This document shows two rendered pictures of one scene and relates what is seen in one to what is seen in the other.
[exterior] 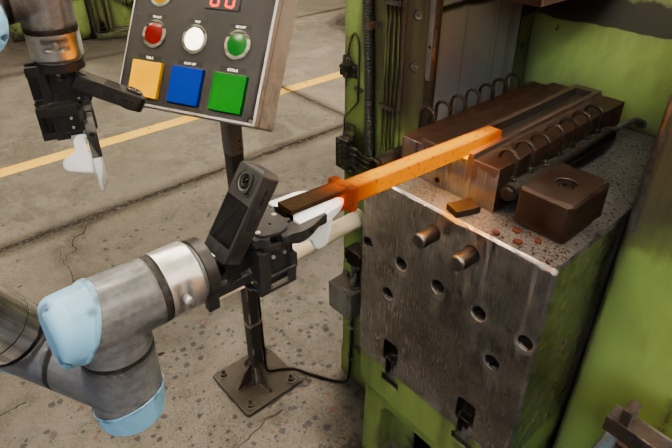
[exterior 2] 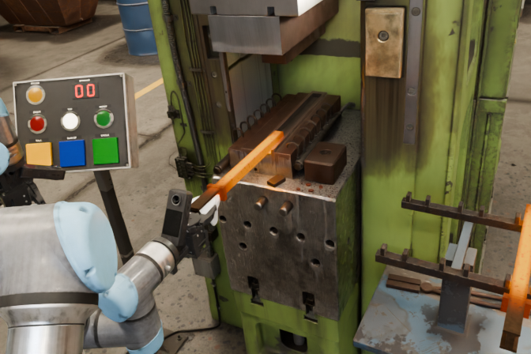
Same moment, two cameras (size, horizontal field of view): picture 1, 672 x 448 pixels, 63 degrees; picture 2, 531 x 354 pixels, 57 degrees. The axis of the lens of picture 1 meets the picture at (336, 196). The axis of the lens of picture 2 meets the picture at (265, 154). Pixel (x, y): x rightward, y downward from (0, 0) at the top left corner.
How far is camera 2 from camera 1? 0.46 m
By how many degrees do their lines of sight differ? 17
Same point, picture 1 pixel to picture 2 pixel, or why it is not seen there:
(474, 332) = (301, 249)
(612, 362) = (376, 241)
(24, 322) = not seen: hidden behind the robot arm
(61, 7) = (10, 129)
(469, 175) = (273, 161)
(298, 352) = (177, 319)
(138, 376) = (153, 317)
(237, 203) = (175, 212)
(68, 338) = (125, 302)
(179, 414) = not seen: outside the picture
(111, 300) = (136, 278)
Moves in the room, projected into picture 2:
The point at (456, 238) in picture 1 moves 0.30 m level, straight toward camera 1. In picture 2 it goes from (277, 198) to (297, 273)
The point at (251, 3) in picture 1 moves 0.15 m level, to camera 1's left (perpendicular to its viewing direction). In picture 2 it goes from (106, 90) to (52, 102)
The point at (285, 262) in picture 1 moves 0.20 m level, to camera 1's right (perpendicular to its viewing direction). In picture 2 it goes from (202, 236) to (286, 209)
